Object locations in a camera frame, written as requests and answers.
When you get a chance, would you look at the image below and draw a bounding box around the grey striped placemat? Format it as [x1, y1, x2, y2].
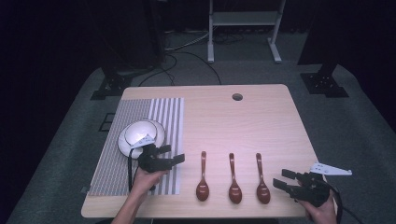
[87, 97, 185, 197]

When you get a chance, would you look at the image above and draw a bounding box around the light grey floor cable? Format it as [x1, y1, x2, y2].
[164, 29, 210, 52]

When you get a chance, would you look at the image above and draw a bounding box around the white bowl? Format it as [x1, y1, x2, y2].
[123, 119, 159, 147]

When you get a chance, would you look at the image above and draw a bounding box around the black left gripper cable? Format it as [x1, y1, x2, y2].
[127, 147, 140, 192]

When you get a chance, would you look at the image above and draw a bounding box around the reddish brown spoon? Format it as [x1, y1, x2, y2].
[255, 152, 272, 205]
[195, 150, 210, 203]
[228, 152, 243, 205]

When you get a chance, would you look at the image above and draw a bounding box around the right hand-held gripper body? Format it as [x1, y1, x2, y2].
[289, 161, 353, 208]

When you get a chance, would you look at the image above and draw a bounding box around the person's left hand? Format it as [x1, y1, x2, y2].
[129, 167, 169, 200]

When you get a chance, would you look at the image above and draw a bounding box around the white metal stand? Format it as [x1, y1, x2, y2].
[206, 0, 287, 64]

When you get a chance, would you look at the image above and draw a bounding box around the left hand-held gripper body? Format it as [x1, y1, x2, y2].
[130, 133, 173, 174]

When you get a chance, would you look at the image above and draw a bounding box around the dark floor socket box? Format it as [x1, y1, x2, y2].
[98, 112, 117, 133]

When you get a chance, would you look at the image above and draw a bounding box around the person's right hand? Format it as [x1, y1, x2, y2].
[298, 189, 339, 224]

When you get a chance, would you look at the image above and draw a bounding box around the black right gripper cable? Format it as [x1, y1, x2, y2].
[323, 181, 365, 224]

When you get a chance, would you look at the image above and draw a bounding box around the black stand base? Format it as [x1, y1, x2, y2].
[90, 65, 133, 101]
[300, 63, 350, 99]

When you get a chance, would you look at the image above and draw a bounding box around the black floor cable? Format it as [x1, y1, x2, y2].
[137, 50, 222, 88]

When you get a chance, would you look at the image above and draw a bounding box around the white plate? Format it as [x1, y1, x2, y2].
[117, 119, 166, 160]

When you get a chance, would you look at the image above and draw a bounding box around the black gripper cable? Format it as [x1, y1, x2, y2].
[127, 147, 140, 192]
[323, 181, 365, 224]

